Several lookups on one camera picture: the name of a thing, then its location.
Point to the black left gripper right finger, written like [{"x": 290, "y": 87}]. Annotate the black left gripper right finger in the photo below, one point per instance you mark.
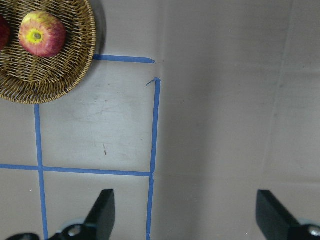
[{"x": 277, "y": 223}]

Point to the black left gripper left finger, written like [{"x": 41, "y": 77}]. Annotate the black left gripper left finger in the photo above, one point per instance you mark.
[{"x": 98, "y": 224}]

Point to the red yellow striped apple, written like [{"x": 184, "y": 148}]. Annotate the red yellow striped apple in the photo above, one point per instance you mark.
[{"x": 41, "y": 34}]

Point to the round woven wicker basket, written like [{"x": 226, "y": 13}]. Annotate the round woven wicker basket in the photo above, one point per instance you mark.
[{"x": 29, "y": 79}]

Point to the dark red apple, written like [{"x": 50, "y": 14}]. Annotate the dark red apple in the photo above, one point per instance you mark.
[{"x": 5, "y": 32}]

